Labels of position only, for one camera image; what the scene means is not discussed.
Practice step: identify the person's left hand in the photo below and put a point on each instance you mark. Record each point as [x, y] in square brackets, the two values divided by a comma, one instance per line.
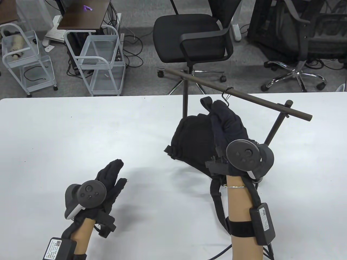
[109, 176]

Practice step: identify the person's right hand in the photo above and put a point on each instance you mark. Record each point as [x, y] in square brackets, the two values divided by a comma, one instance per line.
[230, 124]

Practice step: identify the person's left thumb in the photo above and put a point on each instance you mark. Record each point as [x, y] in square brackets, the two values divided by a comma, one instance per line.
[122, 184]

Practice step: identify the person's right thumb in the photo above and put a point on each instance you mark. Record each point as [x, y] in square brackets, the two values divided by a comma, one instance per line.
[207, 104]

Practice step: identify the black garment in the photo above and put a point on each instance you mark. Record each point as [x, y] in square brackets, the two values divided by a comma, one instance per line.
[192, 140]

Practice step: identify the person's right forearm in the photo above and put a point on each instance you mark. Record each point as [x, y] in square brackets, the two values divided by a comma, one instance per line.
[241, 205]

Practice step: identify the person's left forearm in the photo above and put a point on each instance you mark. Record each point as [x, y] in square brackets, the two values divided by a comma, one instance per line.
[82, 230]

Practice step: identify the black box on right forearm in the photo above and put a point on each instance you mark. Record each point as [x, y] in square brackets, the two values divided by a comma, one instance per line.
[263, 223]

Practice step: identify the black box on left forearm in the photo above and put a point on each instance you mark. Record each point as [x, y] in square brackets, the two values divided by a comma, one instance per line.
[58, 248]

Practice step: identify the black controller on left wrist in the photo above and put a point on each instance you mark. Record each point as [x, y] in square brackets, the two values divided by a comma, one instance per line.
[88, 193]

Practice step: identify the black controller on wrist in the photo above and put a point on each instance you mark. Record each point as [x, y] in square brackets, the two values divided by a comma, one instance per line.
[245, 155]
[88, 193]

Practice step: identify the dark brown clothes rack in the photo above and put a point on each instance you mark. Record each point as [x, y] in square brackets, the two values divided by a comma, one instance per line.
[244, 97]

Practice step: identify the black controller on right wrist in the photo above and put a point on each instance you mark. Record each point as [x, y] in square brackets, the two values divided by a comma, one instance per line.
[245, 155]

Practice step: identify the black office chair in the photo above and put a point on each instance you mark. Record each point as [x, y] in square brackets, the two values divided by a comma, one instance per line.
[192, 35]

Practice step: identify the white desk leg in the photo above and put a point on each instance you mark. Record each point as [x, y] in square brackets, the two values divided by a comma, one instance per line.
[236, 24]

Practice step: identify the grey office chair chrome base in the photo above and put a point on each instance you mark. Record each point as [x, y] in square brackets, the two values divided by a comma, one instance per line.
[298, 73]

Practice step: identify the black mesh chair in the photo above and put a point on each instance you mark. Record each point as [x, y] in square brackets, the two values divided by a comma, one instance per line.
[268, 29]

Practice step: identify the white round object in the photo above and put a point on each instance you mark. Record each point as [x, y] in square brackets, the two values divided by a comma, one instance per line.
[342, 87]

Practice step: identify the small purple object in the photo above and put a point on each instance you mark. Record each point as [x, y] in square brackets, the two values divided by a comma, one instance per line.
[88, 8]

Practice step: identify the white desk foot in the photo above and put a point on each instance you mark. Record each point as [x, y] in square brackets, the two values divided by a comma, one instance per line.
[52, 32]

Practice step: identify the beige soft toy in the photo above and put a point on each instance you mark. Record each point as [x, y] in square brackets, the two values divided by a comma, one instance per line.
[18, 44]

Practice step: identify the dark brown desk top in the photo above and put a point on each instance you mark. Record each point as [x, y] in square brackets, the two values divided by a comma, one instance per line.
[8, 10]

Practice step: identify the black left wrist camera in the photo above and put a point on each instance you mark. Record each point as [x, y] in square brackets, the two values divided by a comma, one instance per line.
[106, 222]

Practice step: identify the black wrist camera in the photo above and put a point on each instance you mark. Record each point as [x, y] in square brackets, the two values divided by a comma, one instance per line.
[217, 163]
[106, 222]

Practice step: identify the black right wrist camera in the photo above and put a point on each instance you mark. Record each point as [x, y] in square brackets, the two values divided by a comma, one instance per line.
[217, 163]

